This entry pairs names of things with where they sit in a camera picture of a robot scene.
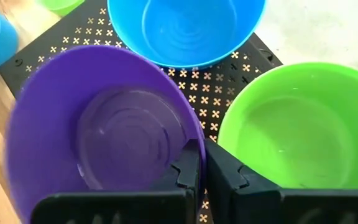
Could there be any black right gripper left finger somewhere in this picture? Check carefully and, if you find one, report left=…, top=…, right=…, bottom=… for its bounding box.
left=31, top=139, right=203, bottom=224

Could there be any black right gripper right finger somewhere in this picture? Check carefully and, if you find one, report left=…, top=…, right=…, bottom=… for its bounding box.
left=205, top=138, right=358, bottom=224

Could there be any green plastic mini bowl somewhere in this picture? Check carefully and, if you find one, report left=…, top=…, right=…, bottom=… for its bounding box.
left=35, top=0, right=85, bottom=17
left=217, top=62, right=358, bottom=190

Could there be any purple plastic mini bowl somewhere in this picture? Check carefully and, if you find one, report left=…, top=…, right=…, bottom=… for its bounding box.
left=4, top=45, right=207, bottom=224

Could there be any black perforated metal rack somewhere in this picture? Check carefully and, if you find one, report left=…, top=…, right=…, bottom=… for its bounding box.
left=0, top=0, right=284, bottom=224

